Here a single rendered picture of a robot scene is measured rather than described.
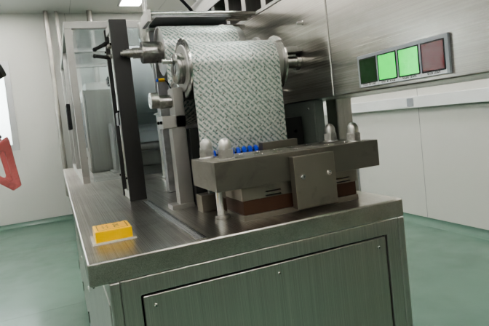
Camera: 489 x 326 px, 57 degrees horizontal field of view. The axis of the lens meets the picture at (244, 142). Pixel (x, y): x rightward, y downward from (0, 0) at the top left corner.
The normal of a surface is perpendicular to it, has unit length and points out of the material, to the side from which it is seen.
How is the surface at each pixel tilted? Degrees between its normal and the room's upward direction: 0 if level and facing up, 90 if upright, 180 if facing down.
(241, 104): 90
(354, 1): 90
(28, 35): 90
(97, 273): 90
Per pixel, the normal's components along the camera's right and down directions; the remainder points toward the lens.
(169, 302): 0.39, 0.00
